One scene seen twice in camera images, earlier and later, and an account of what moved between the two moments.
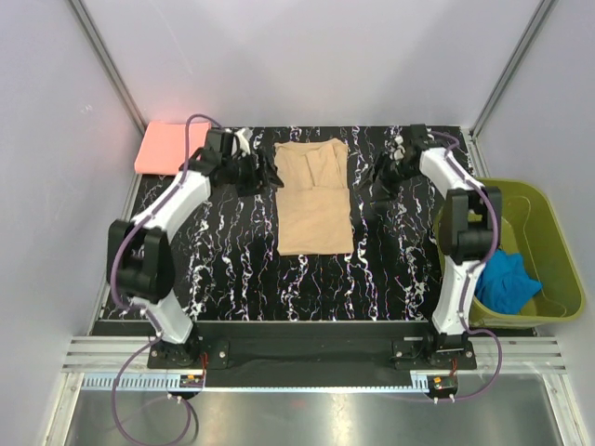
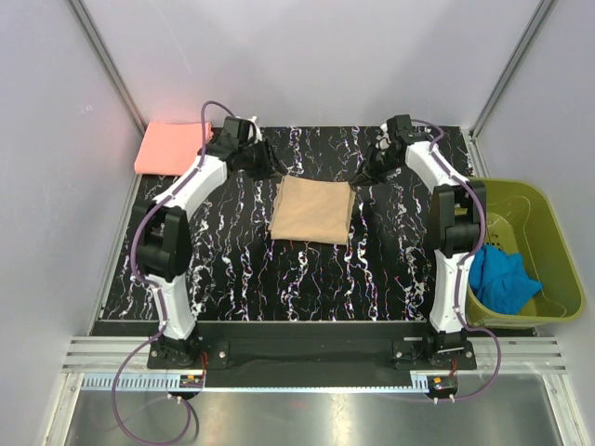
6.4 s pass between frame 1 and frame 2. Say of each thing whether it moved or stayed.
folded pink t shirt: stayed
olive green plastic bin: stayed
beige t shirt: moved
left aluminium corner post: stayed
